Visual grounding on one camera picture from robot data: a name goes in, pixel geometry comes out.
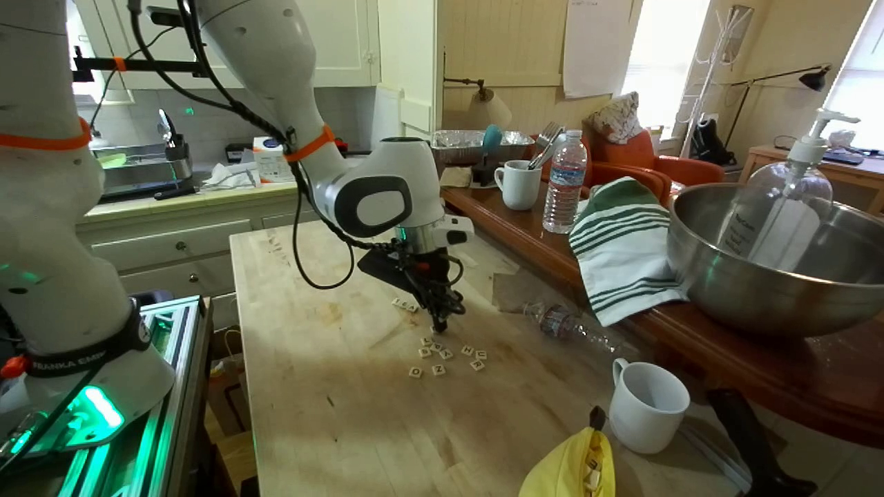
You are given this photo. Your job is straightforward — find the wooden side desk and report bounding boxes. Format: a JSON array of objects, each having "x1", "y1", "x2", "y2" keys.
[{"x1": 741, "y1": 142, "x2": 884, "y2": 218}]

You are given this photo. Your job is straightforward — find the black rod with orange clips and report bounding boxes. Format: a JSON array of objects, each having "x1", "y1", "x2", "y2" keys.
[{"x1": 70, "y1": 45, "x2": 211, "y2": 83}]

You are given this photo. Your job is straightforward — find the crushed clear plastic bottle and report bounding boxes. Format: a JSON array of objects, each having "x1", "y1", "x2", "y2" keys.
[{"x1": 488, "y1": 268, "x2": 621, "y2": 359}]

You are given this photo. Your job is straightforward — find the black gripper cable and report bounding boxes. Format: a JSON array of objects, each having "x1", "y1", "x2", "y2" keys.
[{"x1": 285, "y1": 137, "x2": 368, "y2": 293}]

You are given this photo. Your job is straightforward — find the white ceramic mug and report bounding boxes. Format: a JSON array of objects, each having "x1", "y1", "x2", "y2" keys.
[
  {"x1": 491, "y1": 157, "x2": 548, "y2": 217},
  {"x1": 606, "y1": 357, "x2": 693, "y2": 460}
]

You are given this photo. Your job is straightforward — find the aluminium foil tray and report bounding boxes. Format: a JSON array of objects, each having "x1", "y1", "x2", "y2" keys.
[{"x1": 433, "y1": 127, "x2": 541, "y2": 175}]

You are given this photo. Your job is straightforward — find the orange cloth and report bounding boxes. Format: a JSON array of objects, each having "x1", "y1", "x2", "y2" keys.
[{"x1": 581, "y1": 127, "x2": 729, "y2": 210}]

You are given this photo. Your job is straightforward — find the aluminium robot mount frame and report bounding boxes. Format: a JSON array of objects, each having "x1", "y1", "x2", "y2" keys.
[{"x1": 0, "y1": 293, "x2": 216, "y2": 497}]

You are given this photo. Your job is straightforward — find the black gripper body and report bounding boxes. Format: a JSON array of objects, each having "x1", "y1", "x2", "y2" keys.
[{"x1": 382, "y1": 247, "x2": 466, "y2": 312}]

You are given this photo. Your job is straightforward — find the clear pump sanitizer bottle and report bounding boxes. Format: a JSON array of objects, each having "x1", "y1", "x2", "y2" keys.
[{"x1": 715, "y1": 106, "x2": 865, "y2": 275}]

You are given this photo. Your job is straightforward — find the black boots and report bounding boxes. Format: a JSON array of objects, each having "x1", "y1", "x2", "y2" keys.
[{"x1": 687, "y1": 113, "x2": 741, "y2": 172}]

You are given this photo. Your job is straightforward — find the clear plastic water bottle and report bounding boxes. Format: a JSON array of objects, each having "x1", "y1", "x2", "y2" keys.
[{"x1": 539, "y1": 127, "x2": 592, "y2": 237}]

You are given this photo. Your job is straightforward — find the black desk lamp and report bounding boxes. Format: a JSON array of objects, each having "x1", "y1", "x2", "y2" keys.
[{"x1": 727, "y1": 65, "x2": 835, "y2": 150}]

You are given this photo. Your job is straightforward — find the patterned fabric cushion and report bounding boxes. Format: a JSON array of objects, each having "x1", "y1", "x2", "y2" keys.
[{"x1": 589, "y1": 92, "x2": 646, "y2": 150}]

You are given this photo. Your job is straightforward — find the cream kitchen cabinet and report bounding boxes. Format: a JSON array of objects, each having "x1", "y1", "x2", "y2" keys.
[{"x1": 78, "y1": 178, "x2": 325, "y2": 306}]

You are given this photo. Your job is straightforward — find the brown wooden table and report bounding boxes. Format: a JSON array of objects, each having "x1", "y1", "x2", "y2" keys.
[{"x1": 439, "y1": 170, "x2": 884, "y2": 453}]

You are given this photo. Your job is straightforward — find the paper towel roll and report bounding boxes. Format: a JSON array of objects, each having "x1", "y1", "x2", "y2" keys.
[{"x1": 249, "y1": 134, "x2": 291, "y2": 182}]

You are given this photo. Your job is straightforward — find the green striped white towel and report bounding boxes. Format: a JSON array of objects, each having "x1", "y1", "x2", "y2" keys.
[{"x1": 566, "y1": 175, "x2": 691, "y2": 331}]

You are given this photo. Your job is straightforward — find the brass table lamp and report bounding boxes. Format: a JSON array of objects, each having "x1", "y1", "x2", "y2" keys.
[{"x1": 443, "y1": 74, "x2": 513, "y2": 134}]

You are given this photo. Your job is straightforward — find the white crumpled cloth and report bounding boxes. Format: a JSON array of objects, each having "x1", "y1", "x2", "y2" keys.
[{"x1": 202, "y1": 161, "x2": 264, "y2": 195}]

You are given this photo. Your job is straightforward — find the bright window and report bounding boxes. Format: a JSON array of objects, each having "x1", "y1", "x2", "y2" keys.
[
  {"x1": 621, "y1": 0, "x2": 712, "y2": 142},
  {"x1": 823, "y1": 0, "x2": 884, "y2": 156}
]

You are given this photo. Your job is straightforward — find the yellow banana-shaped object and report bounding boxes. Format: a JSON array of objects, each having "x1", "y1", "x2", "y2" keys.
[{"x1": 517, "y1": 404, "x2": 621, "y2": 497}]

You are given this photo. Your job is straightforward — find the large steel mixing bowl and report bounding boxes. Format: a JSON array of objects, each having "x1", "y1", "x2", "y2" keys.
[{"x1": 666, "y1": 181, "x2": 884, "y2": 342}]

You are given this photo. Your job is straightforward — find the black stand leg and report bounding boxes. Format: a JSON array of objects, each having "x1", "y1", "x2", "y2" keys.
[{"x1": 701, "y1": 385, "x2": 820, "y2": 497}]

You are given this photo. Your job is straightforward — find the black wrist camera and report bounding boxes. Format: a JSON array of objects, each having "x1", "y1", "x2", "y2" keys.
[{"x1": 357, "y1": 241, "x2": 410, "y2": 284}]

